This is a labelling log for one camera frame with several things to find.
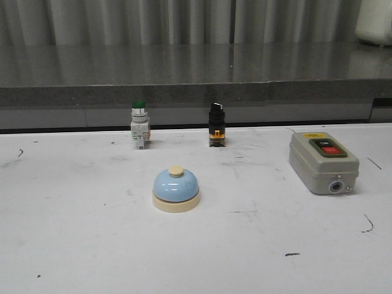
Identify blue service bell cream base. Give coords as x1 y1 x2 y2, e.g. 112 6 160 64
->
153 165 201 213

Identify green pilot light push button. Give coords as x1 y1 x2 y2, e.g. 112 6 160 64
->
130 100 151 149

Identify grey stone counter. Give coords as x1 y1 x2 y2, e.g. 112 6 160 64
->
1 42 391 130

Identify black selector switch yellow base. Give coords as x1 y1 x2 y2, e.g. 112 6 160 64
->
208 102 225 147

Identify grey on off switch box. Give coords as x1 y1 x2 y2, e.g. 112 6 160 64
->
289 132 360 195

